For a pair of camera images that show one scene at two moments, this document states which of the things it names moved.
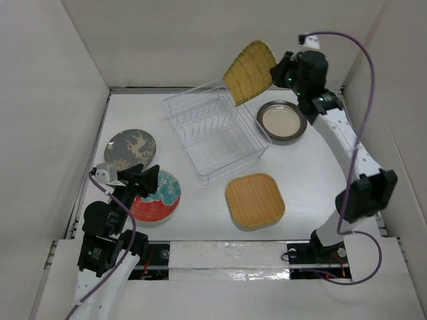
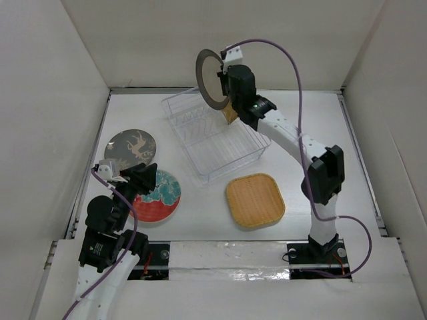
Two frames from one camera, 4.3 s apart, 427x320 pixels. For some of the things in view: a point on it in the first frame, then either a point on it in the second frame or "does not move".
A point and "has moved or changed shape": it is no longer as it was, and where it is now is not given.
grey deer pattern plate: (130, 147) does not move
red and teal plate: (162, 204) does not move
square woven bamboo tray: (254, 201) does not move
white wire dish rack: (217, 138) does not move
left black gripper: (142, 183) does not move
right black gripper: (291, 59) -> (224, 77)
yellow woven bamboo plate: (249, 74) -> (229, 113)
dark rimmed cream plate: (281, 120) has moved or changed shape
